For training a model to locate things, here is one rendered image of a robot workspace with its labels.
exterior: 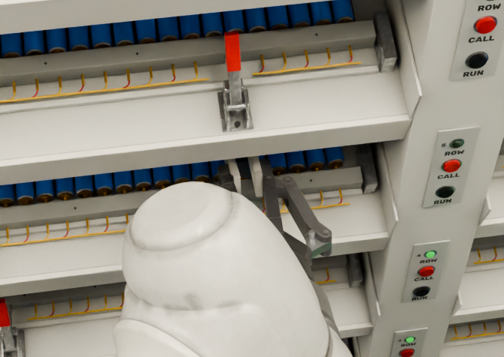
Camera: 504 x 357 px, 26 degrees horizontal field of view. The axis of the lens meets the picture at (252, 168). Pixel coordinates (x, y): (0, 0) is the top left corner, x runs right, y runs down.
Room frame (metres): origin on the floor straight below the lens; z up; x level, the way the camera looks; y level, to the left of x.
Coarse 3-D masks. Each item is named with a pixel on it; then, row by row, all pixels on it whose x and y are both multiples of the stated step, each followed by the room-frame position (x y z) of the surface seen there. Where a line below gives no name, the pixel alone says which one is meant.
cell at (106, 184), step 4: (96, 176) 0.68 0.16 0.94; (100, 176) 0.68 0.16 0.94; (104, 176) 0.68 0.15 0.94; (108, 176) 0.68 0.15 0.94; (96, 180) 0.68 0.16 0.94; (100, 180) 0.68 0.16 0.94; (104, 180) 0.68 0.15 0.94; (108, 180) 0.68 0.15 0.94; (96, 184) 0.68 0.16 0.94; (100, 184) 0.67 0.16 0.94; (104, 184) 0.67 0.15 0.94; (108, 184) 0.67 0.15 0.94; (96, 188) 0.67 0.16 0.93; (100, 188) 0.67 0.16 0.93
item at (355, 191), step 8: (328, 192) 0.68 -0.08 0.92; (336, 192) 0.68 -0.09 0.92; (344, 192) 0.68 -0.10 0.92; (352, 192) 0.68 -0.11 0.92; (360, 192) 0.68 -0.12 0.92; (256, 200) 0.67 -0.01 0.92; (280, 200) 0.67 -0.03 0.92; (128, 216) 0.65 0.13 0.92; (56, 224) 0.64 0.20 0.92; (64, 224) 0.64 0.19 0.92; (72, 224) 0.64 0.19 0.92; (80, 224) 0.64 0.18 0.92; (96, 224) 0.64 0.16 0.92; (104, 224) 0.64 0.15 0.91; (0, 232) 0.63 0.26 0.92; (16, 232) 0.63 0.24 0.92; (24, 232) 0.63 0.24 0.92; (32, 232) 0.63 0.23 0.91; (40, 232) 0.63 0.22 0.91
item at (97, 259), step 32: (352, 160) 0.72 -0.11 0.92; (384, 160) 0.69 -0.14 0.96; (96, 192) 0.68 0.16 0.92; (128, 192) 0.68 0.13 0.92; (384, 192) 0.67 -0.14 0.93; (288, 224) 0.65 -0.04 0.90; (352, 224) 0.65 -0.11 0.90; (384, 224) 0.65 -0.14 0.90; (0, 256) 0.61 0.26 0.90; (32, 256) 0.61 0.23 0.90; (64, 256) 0.61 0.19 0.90; (96, 256) 0.61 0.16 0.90; (320, 256) 0.64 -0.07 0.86; (0, 288) 0.58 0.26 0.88; (32, 288) 0.59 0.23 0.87; (64, 288) 0.60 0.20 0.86
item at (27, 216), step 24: (360, 168) 0.70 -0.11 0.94; (144, 192) 0.66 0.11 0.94; (312, 192) 0.68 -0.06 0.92; (0, 216) 0.64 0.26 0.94; (24, 216) 0.64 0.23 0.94; (48, 216) 0.64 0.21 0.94; (72, 216) 0.64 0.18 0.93; (96, 216) 0.64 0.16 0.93; (120, 216) 0.65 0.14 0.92; (48, 240) 0.62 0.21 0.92
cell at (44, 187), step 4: (44, 180) 0.68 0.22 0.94; (48, 180) 0.68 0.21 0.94; (52, 180) 0.68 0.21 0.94; (36, 184) 0.67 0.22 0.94; (40, 184) 0.67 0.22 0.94; (44, 184) 0.67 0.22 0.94; (48, 184) 0.67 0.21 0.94; (52, 184) 0.68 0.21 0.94; (36, 188) 0.67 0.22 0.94; (40, 188) 0.67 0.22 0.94; (44, 188) 0.67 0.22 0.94; (48, 188) 0.67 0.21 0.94; (52, 188) 0.67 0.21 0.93; (36, 192) 0.67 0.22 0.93; (40, 192) 0.66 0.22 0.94; (44, 192) 0.66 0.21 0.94; (48, 192) 0.66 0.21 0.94; (52, 192) 0.67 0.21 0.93; (52, 196) 0.67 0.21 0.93
